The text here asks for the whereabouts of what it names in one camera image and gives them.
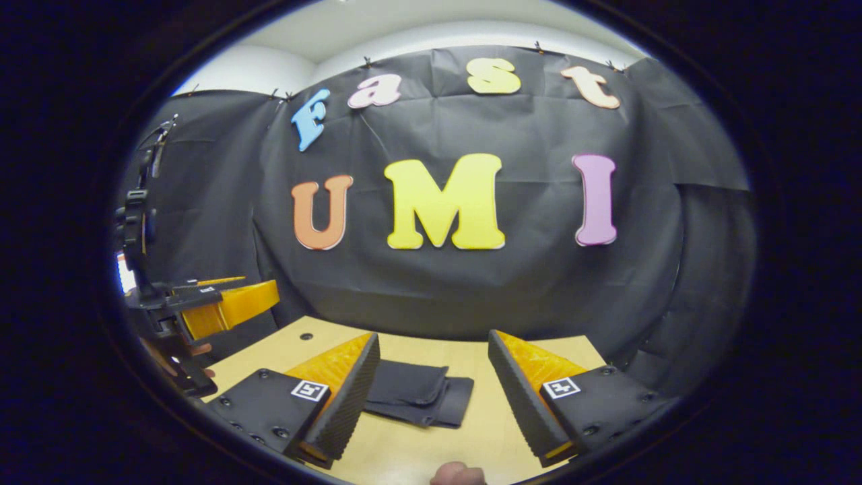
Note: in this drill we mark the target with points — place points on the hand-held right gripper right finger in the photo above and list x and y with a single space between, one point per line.
522 404

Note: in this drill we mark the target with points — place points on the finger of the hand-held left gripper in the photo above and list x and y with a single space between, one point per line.
229 306
202 283

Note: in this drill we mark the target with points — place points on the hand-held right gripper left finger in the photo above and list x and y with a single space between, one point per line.
350 404

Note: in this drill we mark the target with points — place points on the dark grey jeans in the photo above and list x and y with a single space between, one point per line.
417 391

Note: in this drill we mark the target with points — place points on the computer monitor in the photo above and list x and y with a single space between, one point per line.
125 276

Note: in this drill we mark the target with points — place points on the black backdrop cloth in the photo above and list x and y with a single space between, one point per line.
539 283

